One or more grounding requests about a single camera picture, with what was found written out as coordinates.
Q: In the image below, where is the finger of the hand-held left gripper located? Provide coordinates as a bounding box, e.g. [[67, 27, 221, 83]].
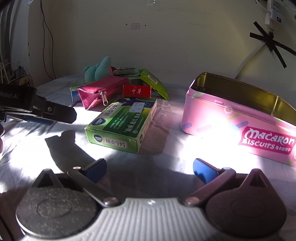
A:
[[33, 96, 77, 124], [5, 112, 55, 126]]

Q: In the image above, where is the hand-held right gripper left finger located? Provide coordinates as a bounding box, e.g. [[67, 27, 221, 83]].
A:
[[32, 158, 117, 207]]

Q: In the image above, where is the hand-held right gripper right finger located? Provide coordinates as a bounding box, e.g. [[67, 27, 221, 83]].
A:
[[184, 158, 275, 207]]

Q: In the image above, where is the green medicine box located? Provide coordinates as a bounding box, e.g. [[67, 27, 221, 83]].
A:
[[84, 97, 158, 154]]

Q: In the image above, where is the pink biscuit tin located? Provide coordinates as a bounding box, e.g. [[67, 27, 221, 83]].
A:
[[180, 72, 296, 168]]

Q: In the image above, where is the magenta zip pouch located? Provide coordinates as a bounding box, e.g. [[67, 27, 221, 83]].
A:
[[77, 76, 129, 111]]

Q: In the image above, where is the blue striped bed sheet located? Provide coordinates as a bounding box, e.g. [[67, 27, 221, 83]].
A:
[[0, 75, 296, 241]]

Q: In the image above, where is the teal plush toy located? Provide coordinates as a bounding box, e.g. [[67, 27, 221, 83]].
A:
[[83, 57, 112, 83]]

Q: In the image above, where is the grey patterned curtain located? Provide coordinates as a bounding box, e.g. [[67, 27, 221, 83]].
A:
[[0, 3, 13, 59]]

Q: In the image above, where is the white flat box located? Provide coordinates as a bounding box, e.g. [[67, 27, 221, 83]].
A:
[[113, 67, 137, 76]]

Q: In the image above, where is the red cigarette box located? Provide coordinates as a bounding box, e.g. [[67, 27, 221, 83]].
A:
[[122, 85, 152, 98]]

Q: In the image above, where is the black tape cross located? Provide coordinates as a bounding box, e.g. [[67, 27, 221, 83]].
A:
[[249, 21, 296, 69]]

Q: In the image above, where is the white power strip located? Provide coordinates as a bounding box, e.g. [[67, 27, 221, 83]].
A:
[[265, 0, 287, 32]]

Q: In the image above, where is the tangle of white cables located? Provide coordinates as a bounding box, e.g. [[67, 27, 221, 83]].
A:
[[0, 59, 33, 88]]

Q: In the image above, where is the black wall cable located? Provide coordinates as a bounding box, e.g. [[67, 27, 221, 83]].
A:
[[40, 0, 56, 80]]

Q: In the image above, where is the white power cable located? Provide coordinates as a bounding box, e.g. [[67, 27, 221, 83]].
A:
[[234, 30, 274, 80]]

